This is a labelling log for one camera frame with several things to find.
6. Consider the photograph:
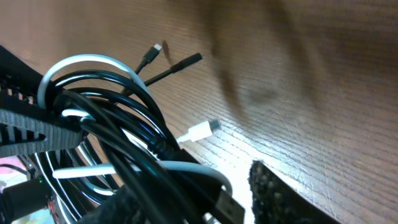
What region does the black USB-A cable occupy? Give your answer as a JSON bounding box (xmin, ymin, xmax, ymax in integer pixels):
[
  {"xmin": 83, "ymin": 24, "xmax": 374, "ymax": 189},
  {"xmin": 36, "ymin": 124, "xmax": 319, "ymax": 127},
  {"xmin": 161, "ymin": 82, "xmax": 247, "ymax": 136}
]
[{"xmin": 34, "ymin": 70, "xmax": 246, "ymax": 224}]

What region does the white USB cable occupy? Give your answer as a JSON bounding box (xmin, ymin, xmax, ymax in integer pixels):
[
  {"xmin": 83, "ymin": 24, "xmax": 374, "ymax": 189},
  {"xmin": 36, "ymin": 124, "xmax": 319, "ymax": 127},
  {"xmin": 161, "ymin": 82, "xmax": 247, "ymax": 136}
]
[{"xmin": 36, "ymin": 54, "xmax": 233, "ymax": 224}]

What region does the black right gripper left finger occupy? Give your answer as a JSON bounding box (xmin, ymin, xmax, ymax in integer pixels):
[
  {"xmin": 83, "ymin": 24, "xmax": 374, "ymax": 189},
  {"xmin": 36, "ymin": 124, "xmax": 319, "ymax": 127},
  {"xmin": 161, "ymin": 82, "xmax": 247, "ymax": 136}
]
[{"xmin": 77, "ymin": 186, "xmax": 155, "ymax": 224}]

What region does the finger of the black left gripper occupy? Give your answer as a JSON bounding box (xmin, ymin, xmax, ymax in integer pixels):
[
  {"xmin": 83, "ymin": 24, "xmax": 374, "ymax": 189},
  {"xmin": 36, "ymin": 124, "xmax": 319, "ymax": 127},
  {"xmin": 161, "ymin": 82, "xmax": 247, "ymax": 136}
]
[{"xmin": 1, "ymin": 47, "xmax": 85, "ymax": 157}]

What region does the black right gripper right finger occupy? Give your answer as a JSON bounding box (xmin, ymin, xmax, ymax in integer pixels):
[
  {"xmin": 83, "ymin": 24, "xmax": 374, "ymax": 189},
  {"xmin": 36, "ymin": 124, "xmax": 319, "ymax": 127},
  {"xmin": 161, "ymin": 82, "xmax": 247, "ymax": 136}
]
[{"xmin": 248, "ymin": 161, "xmax": 337, "ymax": 224}]

